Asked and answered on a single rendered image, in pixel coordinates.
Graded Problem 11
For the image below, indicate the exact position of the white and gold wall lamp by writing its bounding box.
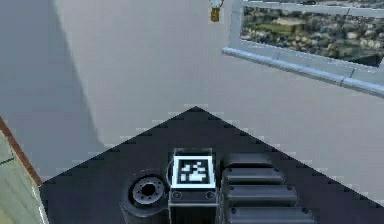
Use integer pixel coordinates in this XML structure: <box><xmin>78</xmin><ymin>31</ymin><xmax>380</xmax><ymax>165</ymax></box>
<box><xmin>209</xmin><ymin>0</ymin><xmax>225</xmax><ymax>24</ymax></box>

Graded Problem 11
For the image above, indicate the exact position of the pale green cupboard brown edge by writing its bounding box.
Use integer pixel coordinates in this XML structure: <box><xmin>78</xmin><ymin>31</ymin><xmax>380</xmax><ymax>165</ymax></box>
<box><xmin>0</xmin><ymin>115</ymin><xmax>50</xmax><ymax>224</ymax></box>

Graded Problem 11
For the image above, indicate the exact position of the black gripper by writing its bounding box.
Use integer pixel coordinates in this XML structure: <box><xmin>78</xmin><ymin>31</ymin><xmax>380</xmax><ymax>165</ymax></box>
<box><xmin>119</xmin><ymin>169</ymin><xmax>172</xmax><ymax>224</ymax></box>

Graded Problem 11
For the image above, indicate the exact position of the white framed window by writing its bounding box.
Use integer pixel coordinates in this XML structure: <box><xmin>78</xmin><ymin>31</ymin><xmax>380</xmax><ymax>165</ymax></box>
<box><xmin>221</xmin><ymin>0</ymin><xmax>384</xmax><ymax>99</ymax></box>

